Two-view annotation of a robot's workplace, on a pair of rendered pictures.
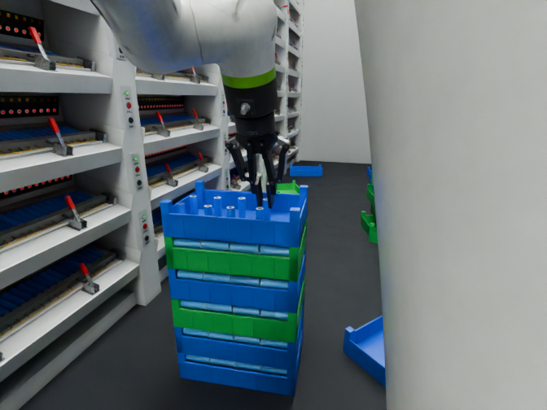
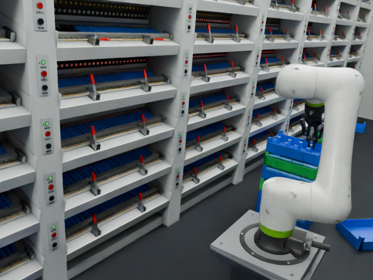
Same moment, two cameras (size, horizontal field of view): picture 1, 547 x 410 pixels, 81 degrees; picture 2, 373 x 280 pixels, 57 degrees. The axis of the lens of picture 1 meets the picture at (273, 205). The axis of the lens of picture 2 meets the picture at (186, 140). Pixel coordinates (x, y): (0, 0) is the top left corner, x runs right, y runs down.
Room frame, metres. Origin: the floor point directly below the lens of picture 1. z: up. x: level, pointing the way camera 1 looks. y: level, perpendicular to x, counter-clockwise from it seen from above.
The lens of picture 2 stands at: (-1.15, -0.01, 1.07)
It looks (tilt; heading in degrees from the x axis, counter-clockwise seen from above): 20 degrees down; 22
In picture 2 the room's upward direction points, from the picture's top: 5 degrees clockwise
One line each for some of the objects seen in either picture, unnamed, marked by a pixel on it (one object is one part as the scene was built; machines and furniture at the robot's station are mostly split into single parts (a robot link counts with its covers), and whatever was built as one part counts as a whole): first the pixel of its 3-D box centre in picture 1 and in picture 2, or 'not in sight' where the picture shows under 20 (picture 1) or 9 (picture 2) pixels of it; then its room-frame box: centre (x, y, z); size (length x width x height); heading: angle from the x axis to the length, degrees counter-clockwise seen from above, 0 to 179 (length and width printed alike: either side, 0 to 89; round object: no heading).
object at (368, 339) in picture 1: (407, 340); (372, 231); (0.75, -0.38, 0.04); 0.30 x 0.20 x 0.08; 124
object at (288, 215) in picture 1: (240, 209); (299, 146); (0.73, 0.08, 0.44); 0.30 x 0.20 x 0.08; 79
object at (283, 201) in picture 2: not in sight; (283, 205); (-0.02, 0.06, 0.46); 0.16 x 0.13 x 0.19; 99
